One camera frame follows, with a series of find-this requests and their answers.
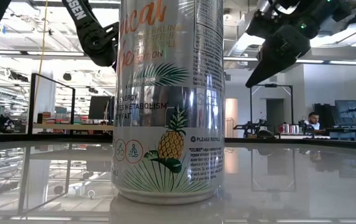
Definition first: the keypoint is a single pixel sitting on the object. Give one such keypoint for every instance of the black stand frame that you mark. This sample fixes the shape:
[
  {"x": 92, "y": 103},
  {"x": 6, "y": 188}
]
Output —
[{"x": 251, "y": 109}]

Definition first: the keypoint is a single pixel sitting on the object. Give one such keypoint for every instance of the background black robot arm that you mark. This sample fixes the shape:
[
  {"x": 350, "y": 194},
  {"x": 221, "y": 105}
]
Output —
[{"x": 252, "y": 127}]

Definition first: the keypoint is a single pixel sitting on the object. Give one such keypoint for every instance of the long ceiling light strip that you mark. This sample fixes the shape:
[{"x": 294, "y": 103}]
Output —
[
  {"x": 321, "y": 61},
  {"x": 41, "y": 53}
]

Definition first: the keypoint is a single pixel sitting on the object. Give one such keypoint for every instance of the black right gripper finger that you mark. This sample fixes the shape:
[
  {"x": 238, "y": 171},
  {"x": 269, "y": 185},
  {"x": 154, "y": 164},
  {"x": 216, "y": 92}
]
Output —
[{"x": 277, "y": 53}]

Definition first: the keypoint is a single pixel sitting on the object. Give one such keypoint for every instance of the black monitor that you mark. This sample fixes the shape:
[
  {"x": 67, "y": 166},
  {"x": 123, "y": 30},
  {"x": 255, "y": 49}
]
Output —
[{"x": 98, "y": 107}]

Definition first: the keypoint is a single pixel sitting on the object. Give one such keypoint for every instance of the computer monitor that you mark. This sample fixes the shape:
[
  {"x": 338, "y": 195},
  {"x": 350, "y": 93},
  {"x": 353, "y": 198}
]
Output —
[{"x": 350, "y": 113}]

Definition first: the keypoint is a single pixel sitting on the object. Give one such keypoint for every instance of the Celsius Tropical Vibe pineapple can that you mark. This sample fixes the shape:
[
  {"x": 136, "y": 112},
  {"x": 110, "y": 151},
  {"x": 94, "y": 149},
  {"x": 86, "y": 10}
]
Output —
[{"x": 165, "y": 124}]

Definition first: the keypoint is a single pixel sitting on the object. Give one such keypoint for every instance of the black table frame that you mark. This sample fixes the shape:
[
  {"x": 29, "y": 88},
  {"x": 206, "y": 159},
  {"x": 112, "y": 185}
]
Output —
[{"x": 56, "y": 137}]

